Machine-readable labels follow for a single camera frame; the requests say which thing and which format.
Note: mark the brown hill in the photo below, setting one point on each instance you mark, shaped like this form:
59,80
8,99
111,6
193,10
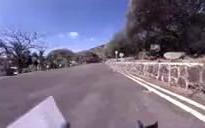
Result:
96,50

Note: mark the small rectangular sign on post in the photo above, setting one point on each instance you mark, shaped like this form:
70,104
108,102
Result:
116,53

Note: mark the pale boulder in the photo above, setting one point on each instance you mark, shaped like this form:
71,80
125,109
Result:
174,55

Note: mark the vehicle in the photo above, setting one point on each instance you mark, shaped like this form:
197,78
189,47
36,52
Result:
12,70

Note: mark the grey asphalt road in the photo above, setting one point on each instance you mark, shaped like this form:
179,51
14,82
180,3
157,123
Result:
90,90

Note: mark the wood of dark trees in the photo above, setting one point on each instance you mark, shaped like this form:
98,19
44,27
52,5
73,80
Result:
166,26

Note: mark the large sign board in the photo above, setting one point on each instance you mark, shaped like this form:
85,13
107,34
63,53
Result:
155,47

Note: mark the row of trees and bushes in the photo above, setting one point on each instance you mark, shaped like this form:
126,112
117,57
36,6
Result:
21,55

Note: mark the low grey stone wall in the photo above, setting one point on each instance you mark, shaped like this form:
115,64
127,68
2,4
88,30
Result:
170,71

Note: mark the white painted double line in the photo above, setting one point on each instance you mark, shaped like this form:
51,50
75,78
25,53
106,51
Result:
163,95

